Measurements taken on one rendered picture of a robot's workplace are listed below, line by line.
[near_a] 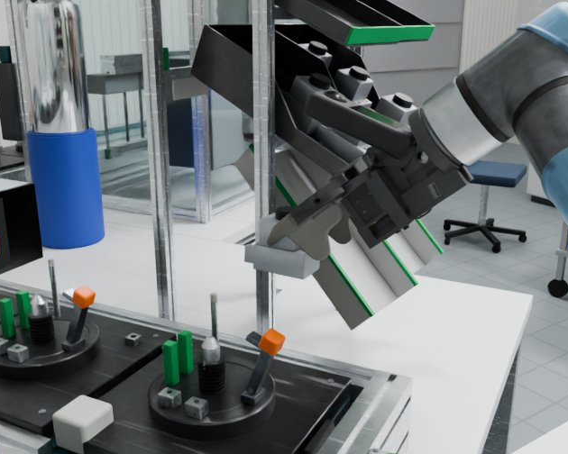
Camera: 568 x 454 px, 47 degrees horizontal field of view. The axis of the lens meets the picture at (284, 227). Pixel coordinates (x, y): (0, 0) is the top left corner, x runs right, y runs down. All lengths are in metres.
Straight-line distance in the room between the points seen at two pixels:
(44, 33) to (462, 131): 1.11
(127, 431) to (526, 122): 0.49
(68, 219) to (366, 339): 0.79
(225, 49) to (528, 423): 1.99
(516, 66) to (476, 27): 6.99
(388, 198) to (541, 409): 2.11
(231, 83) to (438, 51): 6.24
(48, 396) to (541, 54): 0.62
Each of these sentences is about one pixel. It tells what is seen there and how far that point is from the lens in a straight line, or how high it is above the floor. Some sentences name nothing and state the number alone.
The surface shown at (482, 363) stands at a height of 0.86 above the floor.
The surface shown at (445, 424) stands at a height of 0.86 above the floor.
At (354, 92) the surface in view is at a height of 1.27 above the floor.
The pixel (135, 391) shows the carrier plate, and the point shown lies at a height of 0.97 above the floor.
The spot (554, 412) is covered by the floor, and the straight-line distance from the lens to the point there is 2.69.
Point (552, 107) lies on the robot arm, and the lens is 0.56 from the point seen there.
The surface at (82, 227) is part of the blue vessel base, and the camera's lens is 1.62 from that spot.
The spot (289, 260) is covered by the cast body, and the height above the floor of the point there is 1.13.
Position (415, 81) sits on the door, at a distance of 6.88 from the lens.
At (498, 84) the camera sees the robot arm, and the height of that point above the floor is 1.32.
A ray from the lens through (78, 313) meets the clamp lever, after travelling 0.82.
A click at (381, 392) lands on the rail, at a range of 0.81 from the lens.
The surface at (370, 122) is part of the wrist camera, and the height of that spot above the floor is 1.28.
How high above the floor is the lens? 1.38
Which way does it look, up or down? 18 degrees down
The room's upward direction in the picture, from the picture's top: straight up
